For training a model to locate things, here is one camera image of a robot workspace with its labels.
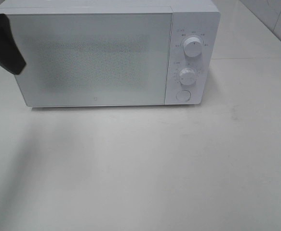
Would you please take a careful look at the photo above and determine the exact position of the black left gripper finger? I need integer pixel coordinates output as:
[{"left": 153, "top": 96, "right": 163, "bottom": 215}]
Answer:
[{"left": 0, "top": 14, "right": 26, "bottom": 75}]

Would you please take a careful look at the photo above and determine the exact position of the white round door button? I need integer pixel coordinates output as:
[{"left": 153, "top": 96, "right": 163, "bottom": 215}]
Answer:
[{"left": 176, "top": 90, "right": 191, "bottom": 102}]

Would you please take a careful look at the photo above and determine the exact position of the white microwave door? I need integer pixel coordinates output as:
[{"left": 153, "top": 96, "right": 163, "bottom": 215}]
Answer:
[{"left": 8, "top": 13, "right": 172, "bottom": 107}]

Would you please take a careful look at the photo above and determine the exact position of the white microwave oven body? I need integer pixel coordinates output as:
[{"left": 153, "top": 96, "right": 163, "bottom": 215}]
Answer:
[{"left": 0, "top": 0, "right": 220, "bottom": 105}]

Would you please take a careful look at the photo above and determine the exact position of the white lower timer knob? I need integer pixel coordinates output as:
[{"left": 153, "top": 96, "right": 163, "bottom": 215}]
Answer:
[{"left": 179, "top": 68, "right": 198, "bottom": 86}]

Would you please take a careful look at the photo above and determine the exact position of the white upper power knob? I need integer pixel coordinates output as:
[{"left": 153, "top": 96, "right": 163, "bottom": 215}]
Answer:
[{"left": 183, "top": 35, "right": 203, "bottom": 58}]

